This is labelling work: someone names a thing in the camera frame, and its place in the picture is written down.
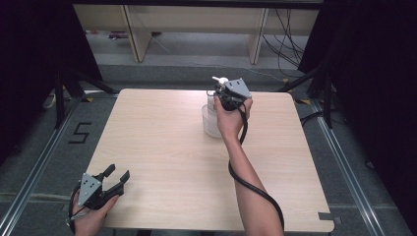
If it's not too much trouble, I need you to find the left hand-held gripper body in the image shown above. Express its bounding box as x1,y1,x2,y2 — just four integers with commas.
77,171,126,211

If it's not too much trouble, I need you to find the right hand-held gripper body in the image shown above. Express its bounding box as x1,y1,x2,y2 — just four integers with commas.
214,77,253,112

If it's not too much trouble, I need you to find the clear plastic cup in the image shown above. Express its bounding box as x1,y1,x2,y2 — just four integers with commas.
201,103,230,139

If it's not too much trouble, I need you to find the person's left hand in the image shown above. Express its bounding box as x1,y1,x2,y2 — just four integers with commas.
71,191,121,236

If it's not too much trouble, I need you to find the person's right hand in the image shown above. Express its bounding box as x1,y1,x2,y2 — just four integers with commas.
213,94,254,143

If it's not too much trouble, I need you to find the light wooden desk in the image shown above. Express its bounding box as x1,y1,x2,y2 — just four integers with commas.
72,3,321,65

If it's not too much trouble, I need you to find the black metal stand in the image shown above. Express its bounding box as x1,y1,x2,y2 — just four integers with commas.
277,65,334,130
53,67,120,130

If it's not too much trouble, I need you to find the black curtain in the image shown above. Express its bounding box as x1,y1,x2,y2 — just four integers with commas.
0,0,103,165
297,0,417,227

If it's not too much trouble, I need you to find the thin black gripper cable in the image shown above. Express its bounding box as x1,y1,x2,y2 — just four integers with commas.
66,183,83,235

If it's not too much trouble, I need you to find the thin white floor cable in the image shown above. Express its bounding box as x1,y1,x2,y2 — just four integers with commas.
149,31,284,83

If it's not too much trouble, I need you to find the thick black gripper cable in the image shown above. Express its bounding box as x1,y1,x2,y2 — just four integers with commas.
227,102,285,236

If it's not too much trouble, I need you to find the metal floor rail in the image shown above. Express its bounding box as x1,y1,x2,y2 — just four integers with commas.
0,94,83,235
309,97,387,236

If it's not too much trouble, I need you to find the bundle of black cables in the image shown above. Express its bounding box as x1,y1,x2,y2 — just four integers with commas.
261,9,308,71

